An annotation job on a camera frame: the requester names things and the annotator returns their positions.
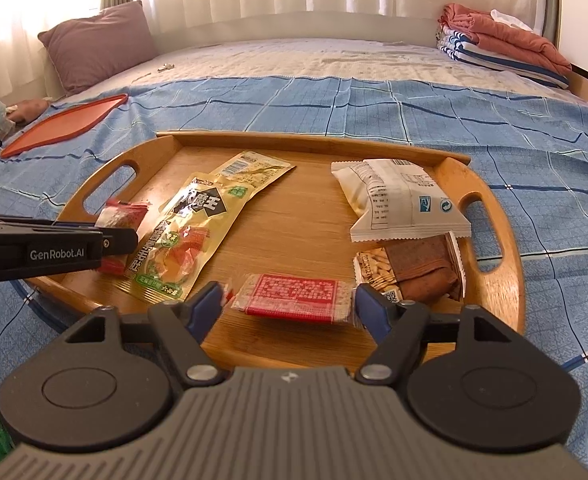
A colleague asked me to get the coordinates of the brown soft item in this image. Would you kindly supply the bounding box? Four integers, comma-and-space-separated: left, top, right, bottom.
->
6, 99, 51, 124

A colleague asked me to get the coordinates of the orange plastic tray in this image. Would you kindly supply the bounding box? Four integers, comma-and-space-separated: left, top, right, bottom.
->
0, 93, 129, 159

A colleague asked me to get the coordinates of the gold packet with black print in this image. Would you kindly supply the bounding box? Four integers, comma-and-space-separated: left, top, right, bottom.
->
119, 172, 252, 303

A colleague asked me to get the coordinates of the purple pillow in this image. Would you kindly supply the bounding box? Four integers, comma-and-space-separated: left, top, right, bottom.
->
37, 0, 159, 95

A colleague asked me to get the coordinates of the wooden tray with handles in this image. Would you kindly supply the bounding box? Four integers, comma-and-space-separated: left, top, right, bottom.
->
24, 130, 528, 373

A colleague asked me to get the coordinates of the red biscuit packet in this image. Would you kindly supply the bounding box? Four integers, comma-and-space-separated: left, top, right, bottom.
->
226, 273, 362, 328

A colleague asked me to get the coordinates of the gold snack packet with barcode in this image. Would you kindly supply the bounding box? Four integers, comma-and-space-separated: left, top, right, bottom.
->
201, 151, 297, 201

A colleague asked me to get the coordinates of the blue checked blanket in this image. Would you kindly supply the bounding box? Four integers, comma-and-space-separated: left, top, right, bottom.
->
0, 76, 588, 480

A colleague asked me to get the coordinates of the beige headboard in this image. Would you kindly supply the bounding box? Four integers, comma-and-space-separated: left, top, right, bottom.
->
151, 10, 437, 54

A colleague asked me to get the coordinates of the white snack packet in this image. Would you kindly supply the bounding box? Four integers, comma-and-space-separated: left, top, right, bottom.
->
331, 158, 472, 244

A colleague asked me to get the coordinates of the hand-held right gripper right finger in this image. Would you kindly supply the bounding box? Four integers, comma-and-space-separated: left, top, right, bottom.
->
356, 282, 519, 386

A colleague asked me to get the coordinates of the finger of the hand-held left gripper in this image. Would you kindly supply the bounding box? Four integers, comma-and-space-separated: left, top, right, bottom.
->
99, 227, 140, 259
0, 215, 101, 234

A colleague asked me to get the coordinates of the brown peanut packet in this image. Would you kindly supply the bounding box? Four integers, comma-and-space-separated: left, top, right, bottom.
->
354, 231, 467, 306

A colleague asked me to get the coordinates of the blue white striped towel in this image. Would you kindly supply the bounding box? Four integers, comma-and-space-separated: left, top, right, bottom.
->
436, 25, 570, 90

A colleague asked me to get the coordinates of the red ended brown candy packet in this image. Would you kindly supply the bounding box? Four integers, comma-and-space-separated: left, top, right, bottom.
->
95, 199, 152, 277

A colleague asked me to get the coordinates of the white quilted bedsheet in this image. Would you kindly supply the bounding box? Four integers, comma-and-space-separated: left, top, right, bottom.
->
49, 37, 588, 106

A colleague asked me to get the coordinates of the stack of folded blankets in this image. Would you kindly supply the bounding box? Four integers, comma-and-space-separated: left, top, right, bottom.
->
441, 3, 573, 76

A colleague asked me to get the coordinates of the white folded cloth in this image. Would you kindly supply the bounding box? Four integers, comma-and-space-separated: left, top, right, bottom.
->
490, 8, 532, 29

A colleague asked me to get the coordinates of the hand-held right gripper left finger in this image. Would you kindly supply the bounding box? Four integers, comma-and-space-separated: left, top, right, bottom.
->
64, 281, 227, 386

